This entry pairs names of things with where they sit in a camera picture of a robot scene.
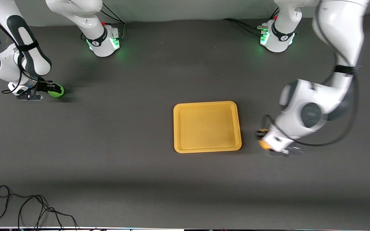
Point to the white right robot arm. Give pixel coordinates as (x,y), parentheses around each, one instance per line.
(85,19)

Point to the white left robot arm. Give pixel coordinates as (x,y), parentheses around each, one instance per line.
(339,25)

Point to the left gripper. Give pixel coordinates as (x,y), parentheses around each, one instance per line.
(262,133)

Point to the yellow plastic tray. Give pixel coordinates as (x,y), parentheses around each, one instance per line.
(204,138)

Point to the yellow potato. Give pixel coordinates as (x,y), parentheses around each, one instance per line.
(263,144)

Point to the dark grey table cloth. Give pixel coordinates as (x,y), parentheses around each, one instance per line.
(108,144)

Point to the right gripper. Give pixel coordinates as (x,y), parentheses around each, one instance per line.
(43,87)

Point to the green apple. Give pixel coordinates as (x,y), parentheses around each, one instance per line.
(58,93)

